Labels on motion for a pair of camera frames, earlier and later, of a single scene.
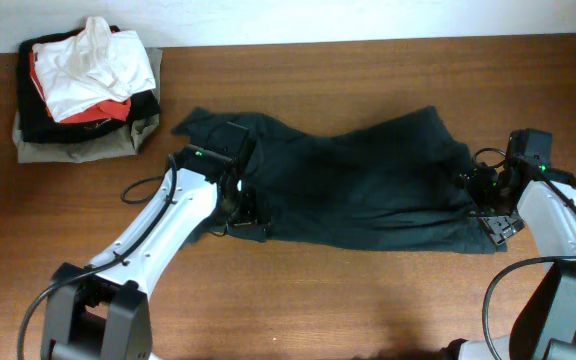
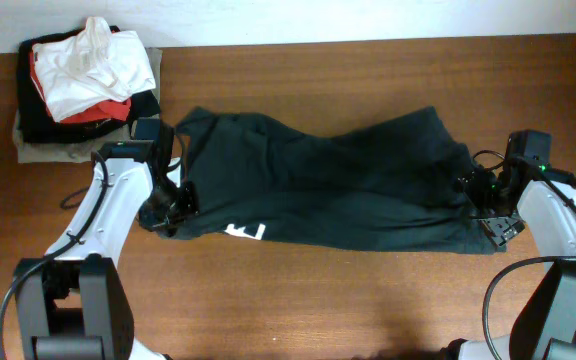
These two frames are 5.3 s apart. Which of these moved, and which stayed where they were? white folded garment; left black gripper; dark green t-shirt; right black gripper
Moved: left black gripper
Stayed: dark green t-shirt; white folded garment; right black gripper
